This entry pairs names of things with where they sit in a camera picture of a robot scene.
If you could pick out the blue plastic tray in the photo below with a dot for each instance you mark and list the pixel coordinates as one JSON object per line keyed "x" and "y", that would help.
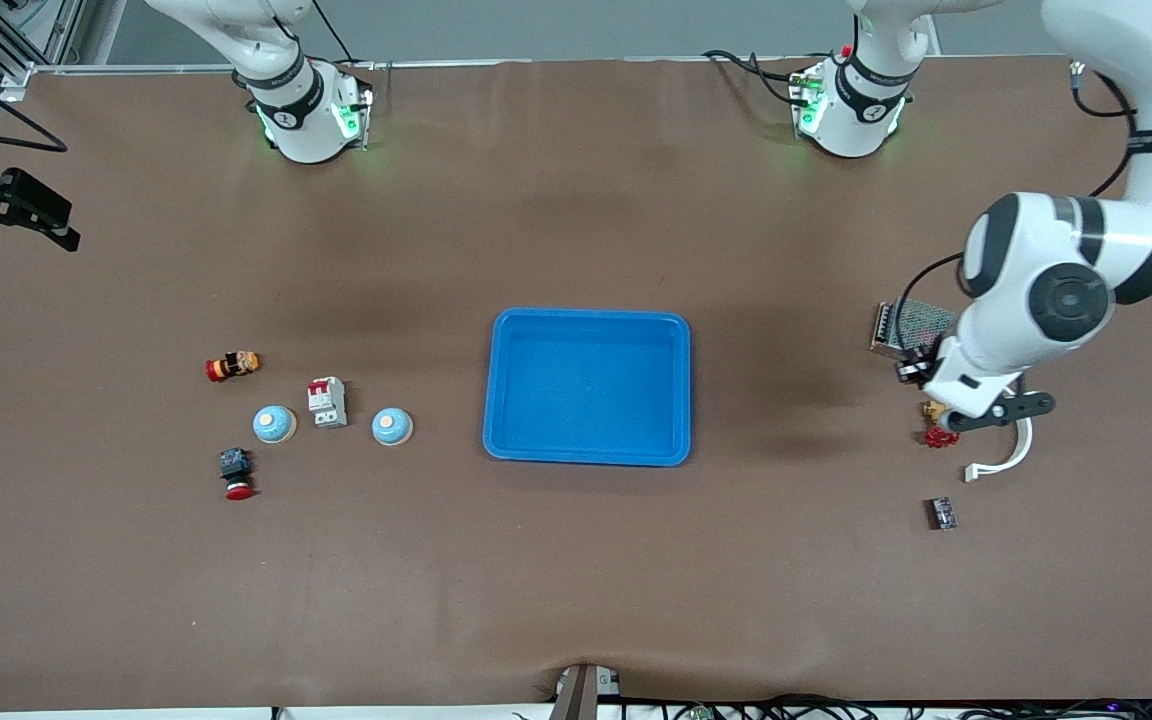
{"x": 586, "y": 390}

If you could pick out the grey table edge clamp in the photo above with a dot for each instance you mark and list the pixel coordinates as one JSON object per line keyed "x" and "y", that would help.
{"x": 581, "y": 695}

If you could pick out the short dark brown capacitor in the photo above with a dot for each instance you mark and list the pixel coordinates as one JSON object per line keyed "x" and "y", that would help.
{"x": 941, "y": 513}

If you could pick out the red orange emergency button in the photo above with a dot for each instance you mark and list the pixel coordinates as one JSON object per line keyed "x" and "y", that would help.
{"x": 233, "y": 366}

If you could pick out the table cover sheet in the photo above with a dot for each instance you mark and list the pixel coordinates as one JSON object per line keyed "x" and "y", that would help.
{"x": 576, "y": 560}

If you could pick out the aluminium frame profile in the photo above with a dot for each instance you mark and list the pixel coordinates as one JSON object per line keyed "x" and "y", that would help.
{"x": 14, "y": 78}

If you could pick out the white curved plastic bracket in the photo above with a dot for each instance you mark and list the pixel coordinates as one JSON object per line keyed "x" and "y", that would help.
{"x": 1021, "y": 455}

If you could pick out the metal mesh power supply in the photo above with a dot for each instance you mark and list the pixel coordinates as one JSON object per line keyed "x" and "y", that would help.
{"x": 901, "y": 325}

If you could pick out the white red circuit breaker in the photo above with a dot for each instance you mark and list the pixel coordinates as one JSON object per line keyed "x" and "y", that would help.
{"x": 326, "y": 402}

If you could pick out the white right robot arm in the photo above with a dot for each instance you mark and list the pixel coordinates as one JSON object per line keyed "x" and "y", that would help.
{"x": 306, "y": 110}

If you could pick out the light blue call bell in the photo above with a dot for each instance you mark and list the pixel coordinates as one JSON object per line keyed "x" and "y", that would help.
{"x": 392, "y": 427}
{"x": 274, "y": 424}

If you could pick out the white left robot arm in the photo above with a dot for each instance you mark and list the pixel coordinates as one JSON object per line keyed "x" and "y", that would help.
{"x": 1026, "y": 240}

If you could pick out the blue black red pushbutton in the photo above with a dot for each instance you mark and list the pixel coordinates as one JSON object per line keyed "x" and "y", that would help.
{"x": 236, "y": 470}

